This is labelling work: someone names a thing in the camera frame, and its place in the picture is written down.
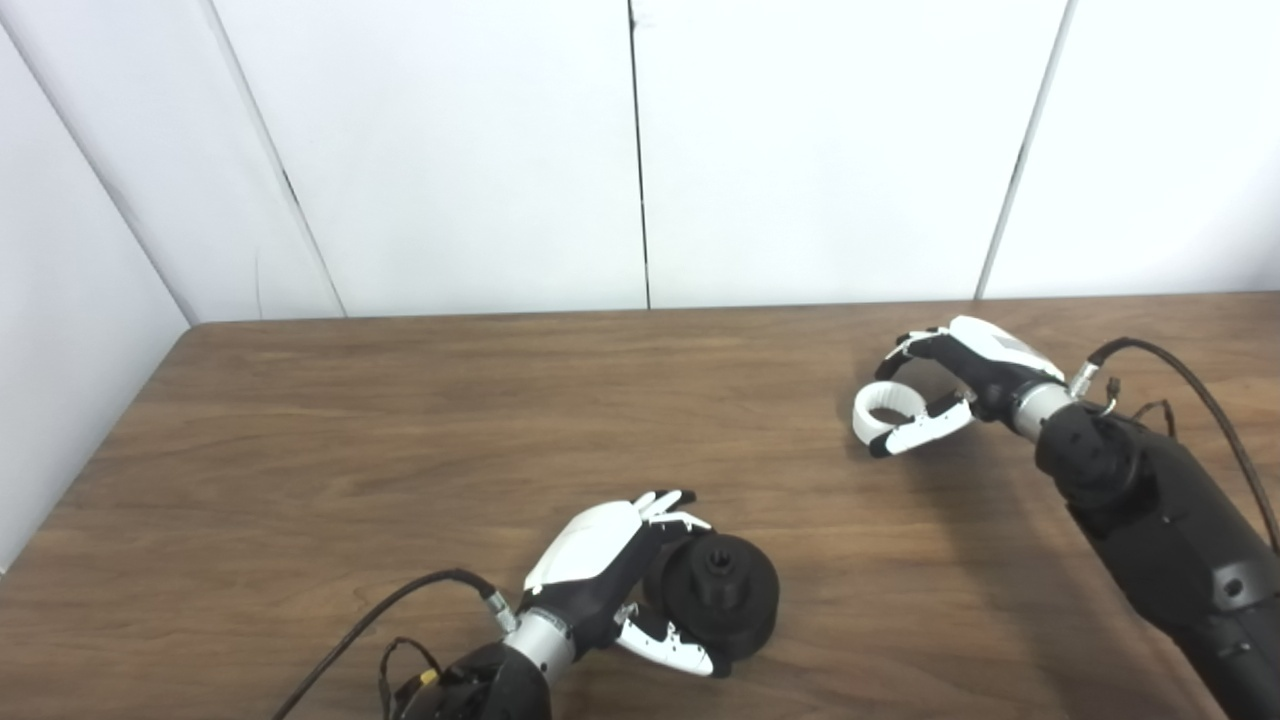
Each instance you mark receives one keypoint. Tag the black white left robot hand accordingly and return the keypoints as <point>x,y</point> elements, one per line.
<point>590,540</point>

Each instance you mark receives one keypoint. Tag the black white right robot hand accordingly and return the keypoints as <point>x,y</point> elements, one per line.
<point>1000,355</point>

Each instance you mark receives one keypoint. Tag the round black plastic part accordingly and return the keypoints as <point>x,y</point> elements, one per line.
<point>735,600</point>

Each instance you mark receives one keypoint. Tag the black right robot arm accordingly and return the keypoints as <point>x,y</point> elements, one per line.
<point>1170,530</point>

